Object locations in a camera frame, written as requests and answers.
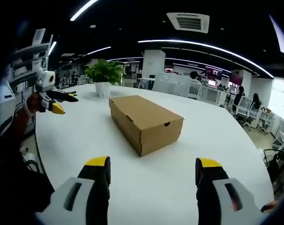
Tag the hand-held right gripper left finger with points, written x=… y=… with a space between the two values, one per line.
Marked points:
x=73 y=199

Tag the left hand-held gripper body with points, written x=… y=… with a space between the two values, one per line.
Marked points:
x=44 y=85

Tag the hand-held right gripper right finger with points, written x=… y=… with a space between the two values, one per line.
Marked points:
x=226 y=199

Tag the brown cardboard shoe box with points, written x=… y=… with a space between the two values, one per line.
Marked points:
x=145 y=123

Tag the person's left hand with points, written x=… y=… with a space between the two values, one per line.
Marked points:
x=33 y=103

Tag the white plant pot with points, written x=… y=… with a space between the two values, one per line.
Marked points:
x=102 y=88

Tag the green potted plant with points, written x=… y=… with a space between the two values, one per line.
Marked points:
x=105 y=71

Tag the black office chair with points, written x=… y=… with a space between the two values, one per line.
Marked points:
x=276 y=167

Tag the white office chair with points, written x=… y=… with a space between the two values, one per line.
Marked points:
x=243 y=110
x=268 y=122

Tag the white partition screen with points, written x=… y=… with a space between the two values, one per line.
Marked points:
x=172 y=84

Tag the ceiling air conditioner vent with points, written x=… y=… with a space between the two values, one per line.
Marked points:
x=188 y=21

